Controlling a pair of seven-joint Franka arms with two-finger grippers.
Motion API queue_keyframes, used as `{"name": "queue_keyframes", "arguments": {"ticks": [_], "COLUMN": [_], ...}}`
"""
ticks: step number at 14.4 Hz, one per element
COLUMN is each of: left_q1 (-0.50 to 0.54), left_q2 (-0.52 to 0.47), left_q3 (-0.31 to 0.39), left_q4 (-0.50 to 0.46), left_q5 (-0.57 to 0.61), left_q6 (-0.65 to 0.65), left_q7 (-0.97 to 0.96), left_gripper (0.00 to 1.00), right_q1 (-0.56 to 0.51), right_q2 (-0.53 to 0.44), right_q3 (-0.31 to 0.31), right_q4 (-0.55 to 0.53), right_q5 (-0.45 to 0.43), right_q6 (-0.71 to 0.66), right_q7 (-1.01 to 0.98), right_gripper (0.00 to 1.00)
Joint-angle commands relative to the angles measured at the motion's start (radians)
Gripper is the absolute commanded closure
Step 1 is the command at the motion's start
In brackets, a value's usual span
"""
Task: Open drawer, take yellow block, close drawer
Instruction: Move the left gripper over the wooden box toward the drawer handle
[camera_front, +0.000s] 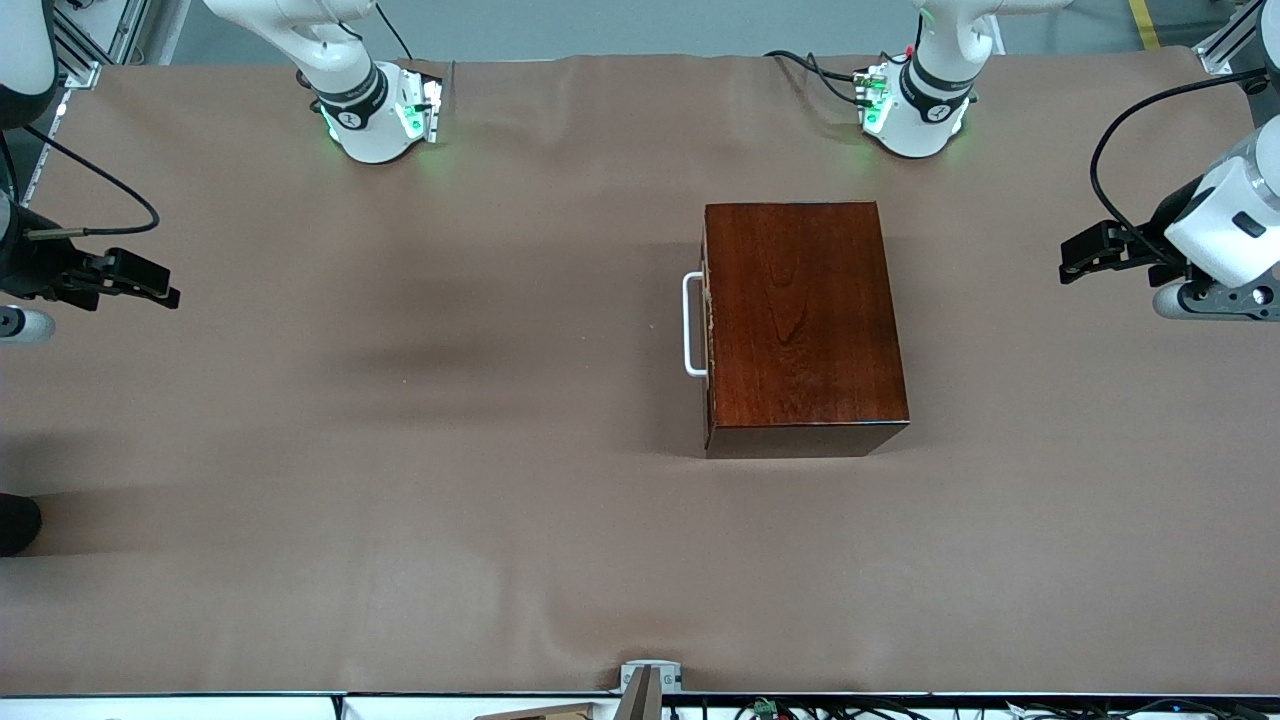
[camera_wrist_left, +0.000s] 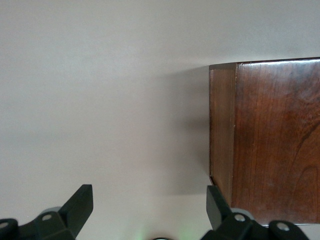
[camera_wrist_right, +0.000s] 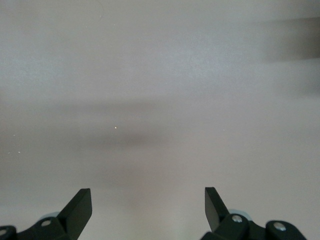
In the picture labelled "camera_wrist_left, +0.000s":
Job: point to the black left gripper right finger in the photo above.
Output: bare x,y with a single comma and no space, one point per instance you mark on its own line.
217,212

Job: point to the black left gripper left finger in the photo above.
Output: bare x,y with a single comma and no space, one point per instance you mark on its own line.
75,212

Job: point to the dark brown wooden cabinet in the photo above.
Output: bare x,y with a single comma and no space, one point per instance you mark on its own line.
275,137

